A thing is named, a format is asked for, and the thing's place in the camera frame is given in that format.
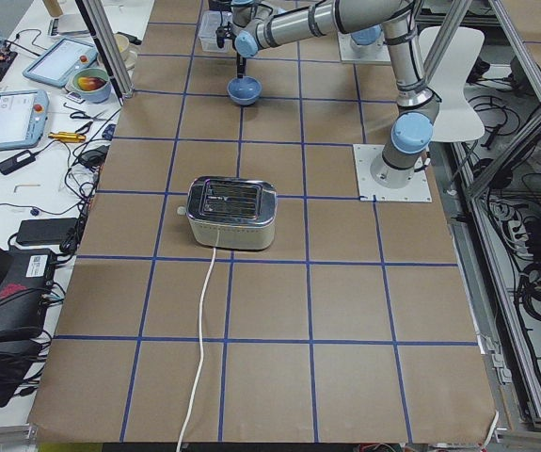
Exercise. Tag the beige bowl with lemon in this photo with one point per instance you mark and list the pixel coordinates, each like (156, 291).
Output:
(127, 51)

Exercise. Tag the clear plastic container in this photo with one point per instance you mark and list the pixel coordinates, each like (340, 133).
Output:
(211, 20)

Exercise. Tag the blue bowl with fruit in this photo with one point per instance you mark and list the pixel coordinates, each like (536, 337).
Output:
(92, 84)

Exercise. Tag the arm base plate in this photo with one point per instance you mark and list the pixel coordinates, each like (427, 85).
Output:
(375, 54)
(377, 182)

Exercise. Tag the cream silver toaster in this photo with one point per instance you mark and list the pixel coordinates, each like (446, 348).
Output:
(231, 213)

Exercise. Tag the black power brick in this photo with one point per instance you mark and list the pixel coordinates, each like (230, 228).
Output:
(50, 231)

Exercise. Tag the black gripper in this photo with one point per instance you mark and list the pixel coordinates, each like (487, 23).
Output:
(241, 61)

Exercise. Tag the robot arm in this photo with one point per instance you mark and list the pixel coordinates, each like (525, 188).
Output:
(366, 36)
(383, 32)

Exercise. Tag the aluminium frame post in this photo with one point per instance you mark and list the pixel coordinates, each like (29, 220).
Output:
(100, 30)

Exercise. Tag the near teach pendant tablet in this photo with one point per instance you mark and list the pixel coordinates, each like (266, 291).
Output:
(23, 115)

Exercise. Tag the far teach pendant tablet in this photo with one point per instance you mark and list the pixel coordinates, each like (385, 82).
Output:
(55, 66)

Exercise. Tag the white chair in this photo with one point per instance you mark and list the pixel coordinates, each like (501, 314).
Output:
(456, 120)

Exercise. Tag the black power adapter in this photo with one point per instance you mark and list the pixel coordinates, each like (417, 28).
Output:
(17, 161)

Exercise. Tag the orange handled tool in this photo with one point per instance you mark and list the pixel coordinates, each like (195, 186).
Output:
(67, 137)

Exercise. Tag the black scissors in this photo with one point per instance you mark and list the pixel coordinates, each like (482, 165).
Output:
(84, 116)

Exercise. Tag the teach pendant tablet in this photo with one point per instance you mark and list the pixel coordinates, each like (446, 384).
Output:
(55, 66)
(23, 115)

